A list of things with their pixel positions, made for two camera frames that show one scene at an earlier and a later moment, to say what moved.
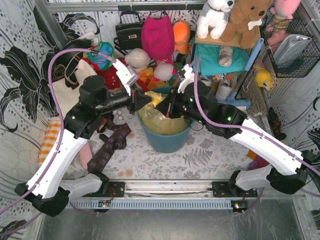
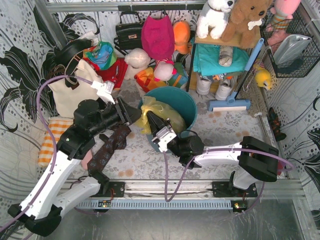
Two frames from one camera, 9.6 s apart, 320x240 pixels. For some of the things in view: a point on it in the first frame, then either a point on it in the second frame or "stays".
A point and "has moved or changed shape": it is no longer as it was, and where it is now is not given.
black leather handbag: [129, 35] stays
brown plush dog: [246, 16] stays
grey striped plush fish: [225, 56] stays
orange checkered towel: [52, 132] stays
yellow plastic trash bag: [155, 121] has moved or changed shape
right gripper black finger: [165, 106] to [156, 123]
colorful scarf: [103, 62] stays
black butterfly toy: [276, 124] stays
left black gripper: [133, 100] to [122, 110]
